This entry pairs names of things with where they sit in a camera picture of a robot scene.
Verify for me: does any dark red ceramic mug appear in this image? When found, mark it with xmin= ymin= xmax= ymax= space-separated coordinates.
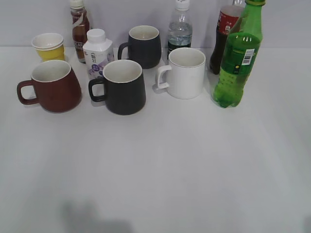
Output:
xmin=17 ymin=60 xmax=82 ymax=113

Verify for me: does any green plastic soda bottle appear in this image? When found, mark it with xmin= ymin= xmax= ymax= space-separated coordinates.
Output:
xmin=213 ymin=0 xmax=266 ymax=108

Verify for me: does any yellow paper cup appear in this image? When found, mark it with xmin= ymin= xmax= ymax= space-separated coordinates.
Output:
xmin=32 ymin=33 xmax=65 ymax=62

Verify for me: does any front black ceramic mug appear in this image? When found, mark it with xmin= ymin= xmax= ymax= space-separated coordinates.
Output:
xmin=88 ymin=59 xmax=146 ymax=116

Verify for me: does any black ceramic mug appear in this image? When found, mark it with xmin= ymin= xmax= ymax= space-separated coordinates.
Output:
xmin=118 ymin=25 xmax=162 ymax=69
xmin=88 ymin=59 xmax=146 ymax=116

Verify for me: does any white ceramic mug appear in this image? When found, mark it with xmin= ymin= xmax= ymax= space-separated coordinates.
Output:
xmin=155 ymin=47 xmax=206 ymax=100

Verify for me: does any rear black ceramic mug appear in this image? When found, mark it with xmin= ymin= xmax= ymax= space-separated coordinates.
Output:
xmin=118 ymin=25 xmax=162 ymax=69

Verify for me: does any white milk carton bottle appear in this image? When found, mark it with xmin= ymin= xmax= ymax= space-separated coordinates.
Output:
xmin=83 ymin=29 xmax=114 ymax=79

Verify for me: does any clear water bottle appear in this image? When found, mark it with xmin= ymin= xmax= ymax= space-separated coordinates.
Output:
xmin=167 ymin=0 xmax=192 ymax=58

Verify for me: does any cola bottle red label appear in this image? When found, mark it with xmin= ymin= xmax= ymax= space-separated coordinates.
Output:
xmin=209 ymin=0 xmax=245 ymax=75

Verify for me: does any brown tea bottle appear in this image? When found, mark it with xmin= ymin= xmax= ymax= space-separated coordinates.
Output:
xmin=69 ymin=0 xmax=90 ymax=64

